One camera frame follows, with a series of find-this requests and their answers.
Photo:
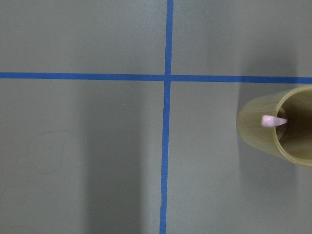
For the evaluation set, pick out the pink chopstick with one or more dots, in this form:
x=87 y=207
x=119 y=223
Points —
x=272 y=121

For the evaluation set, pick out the tan wooden cup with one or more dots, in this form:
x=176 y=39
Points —
x=291 y=141

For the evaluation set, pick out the brown paper table mat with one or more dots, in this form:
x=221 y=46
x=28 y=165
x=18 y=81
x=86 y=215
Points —
x=119 y=116

